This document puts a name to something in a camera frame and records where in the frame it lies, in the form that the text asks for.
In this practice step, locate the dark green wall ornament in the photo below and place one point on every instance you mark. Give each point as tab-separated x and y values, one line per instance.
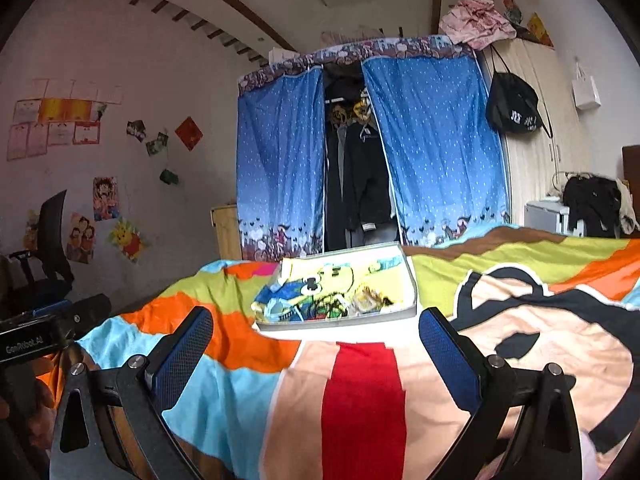
170	177

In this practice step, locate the small wall photo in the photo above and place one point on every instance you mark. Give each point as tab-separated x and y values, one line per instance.
157	144
136	130

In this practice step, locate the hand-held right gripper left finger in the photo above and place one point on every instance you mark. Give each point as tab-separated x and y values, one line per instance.
185	340

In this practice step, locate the black hanging jacket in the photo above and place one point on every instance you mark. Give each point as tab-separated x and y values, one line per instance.
367	175

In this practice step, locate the white paper bag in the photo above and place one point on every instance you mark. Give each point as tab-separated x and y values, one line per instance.
586	90

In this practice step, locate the cartoon drawing paper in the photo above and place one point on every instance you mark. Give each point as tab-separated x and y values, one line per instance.
340	275

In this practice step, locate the colourful printed blanket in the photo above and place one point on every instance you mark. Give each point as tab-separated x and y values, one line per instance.
500	300

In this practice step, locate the blue wrist watch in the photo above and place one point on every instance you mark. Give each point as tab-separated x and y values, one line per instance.
272	306

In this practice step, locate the row of wall certificates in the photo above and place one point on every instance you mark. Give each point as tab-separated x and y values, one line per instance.
55	125

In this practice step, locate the cartoon family wall poster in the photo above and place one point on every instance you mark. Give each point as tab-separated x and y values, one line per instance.
81	237

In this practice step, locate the patterned wardrobe valance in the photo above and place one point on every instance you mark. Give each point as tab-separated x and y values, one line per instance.
350	52

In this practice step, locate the white wardrobe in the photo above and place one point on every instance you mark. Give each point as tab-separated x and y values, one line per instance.
545	160

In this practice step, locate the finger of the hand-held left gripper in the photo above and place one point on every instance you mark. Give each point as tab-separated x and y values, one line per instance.
87	312

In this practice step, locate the yellow red packet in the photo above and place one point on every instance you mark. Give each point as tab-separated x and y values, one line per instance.
540	30

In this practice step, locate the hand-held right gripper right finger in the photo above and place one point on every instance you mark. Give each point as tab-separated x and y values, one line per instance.
445	355

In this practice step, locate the black clothes pile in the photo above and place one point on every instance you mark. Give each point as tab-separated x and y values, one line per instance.
592	202

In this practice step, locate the white tray box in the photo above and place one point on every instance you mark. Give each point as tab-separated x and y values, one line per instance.
400	280

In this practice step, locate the white storage box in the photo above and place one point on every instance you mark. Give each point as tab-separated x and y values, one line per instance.
542	217

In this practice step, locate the cartoon character wall poster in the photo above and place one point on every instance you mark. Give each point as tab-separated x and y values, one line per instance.
106	199

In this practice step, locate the red square wall sticker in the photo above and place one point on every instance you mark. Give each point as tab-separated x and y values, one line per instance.
189	133

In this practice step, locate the wooden cabinet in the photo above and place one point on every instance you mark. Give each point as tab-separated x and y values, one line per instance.
226	232

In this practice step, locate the pink clothes pile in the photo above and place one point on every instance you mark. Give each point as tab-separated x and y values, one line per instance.
475	20

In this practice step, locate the black office chair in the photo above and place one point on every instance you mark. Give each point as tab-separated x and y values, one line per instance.
50	240

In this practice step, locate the brown wooden headboard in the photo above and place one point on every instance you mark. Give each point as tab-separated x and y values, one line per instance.
631	162

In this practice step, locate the yellow bear wall sticker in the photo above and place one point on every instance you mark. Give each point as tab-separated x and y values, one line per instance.
129	240

